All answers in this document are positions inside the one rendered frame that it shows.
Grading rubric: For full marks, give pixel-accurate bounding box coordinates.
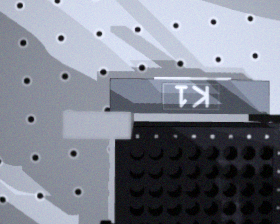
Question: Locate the grey flat base plate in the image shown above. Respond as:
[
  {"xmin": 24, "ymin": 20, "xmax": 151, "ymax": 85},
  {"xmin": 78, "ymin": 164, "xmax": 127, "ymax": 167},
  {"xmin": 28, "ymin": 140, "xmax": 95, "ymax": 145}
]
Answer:
[{"xmin": 0, "ymin": 0, "xmax": 280, "ymax": 224}]

